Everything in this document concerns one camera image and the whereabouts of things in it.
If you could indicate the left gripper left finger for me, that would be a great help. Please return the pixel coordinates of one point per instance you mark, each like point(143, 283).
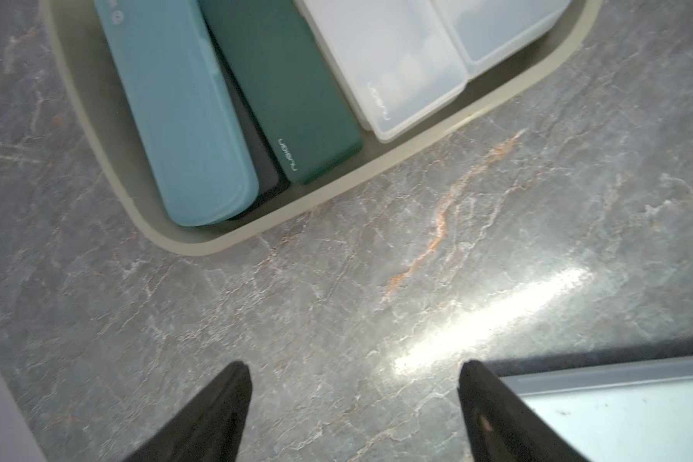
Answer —
point(210, 427)

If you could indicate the teal blue pencil case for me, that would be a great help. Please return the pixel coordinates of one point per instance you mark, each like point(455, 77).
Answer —
point(183, 112)

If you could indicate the olive green storage box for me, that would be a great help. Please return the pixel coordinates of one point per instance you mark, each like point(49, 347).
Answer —
point(85, 64)

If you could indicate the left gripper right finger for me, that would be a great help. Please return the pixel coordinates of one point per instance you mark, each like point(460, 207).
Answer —
point(500, 426)

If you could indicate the black pencil case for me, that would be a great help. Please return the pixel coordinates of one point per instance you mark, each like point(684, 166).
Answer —
point(271, 178)

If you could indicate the dark green pencil case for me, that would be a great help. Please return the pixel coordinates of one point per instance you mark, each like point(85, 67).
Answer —
point(277, 64)

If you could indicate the large pale blue case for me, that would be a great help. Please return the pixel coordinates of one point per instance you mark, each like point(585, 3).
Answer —
point(638, 411)

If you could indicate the translucent pencil case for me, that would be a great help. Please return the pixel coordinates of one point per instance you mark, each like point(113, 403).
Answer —
point(486, 32)
point(395, 59)

